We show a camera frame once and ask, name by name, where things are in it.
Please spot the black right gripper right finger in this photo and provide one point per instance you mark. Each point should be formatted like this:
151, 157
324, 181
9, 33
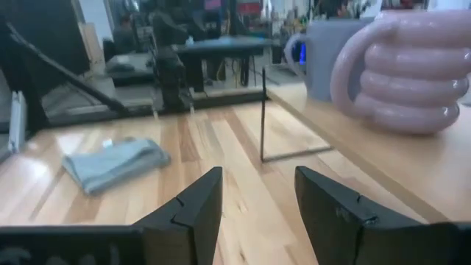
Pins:
349, 235

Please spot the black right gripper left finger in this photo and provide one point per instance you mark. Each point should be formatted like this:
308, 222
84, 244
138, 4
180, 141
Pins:
184, 232

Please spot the pink ribbed mug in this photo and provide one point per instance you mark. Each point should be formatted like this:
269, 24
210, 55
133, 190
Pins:
408, 77

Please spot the grey-blue mug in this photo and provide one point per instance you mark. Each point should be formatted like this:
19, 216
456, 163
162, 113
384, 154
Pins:
324, 59

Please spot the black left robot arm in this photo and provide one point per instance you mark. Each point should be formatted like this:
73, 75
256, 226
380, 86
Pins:
171, 66

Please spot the wooden shelf black legs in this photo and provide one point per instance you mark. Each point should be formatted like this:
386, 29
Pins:
404, 158

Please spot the grey folded cloth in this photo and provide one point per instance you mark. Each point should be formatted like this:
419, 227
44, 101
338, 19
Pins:
114, 165

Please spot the grey desk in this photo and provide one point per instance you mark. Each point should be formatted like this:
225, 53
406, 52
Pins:
140, 62

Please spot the dark background table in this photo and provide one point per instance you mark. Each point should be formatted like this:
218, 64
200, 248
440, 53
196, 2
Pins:
224, 46

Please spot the white box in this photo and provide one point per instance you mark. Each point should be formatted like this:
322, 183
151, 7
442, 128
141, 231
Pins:
17, 121

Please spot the person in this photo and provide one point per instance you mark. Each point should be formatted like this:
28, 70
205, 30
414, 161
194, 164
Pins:
124, 37

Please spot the black-framed monitor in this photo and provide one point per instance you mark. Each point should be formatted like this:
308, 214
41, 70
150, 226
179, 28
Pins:
40, 33

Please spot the black aluminium frame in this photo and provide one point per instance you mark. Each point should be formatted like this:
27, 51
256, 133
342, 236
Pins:
73, 77

